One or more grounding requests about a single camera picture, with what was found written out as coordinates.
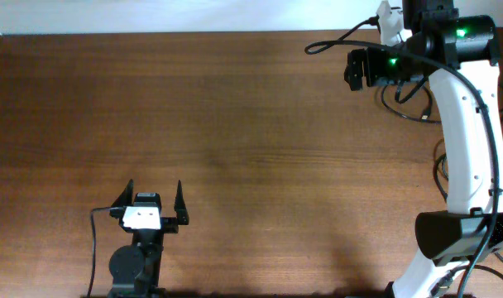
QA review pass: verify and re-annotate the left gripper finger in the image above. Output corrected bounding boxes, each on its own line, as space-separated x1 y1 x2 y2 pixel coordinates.
174 180 189 225
111 179 134 208

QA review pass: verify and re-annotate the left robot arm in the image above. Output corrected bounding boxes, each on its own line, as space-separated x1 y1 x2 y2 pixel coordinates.
108 180 189 298

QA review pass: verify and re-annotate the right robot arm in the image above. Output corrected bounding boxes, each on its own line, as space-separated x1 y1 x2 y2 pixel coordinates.
344 1 503 297

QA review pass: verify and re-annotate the right camera cable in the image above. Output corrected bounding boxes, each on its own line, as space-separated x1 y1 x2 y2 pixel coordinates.
304 16 501 298

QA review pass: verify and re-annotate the thin black USB cable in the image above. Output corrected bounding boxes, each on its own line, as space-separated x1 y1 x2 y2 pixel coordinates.
379 76 443 125

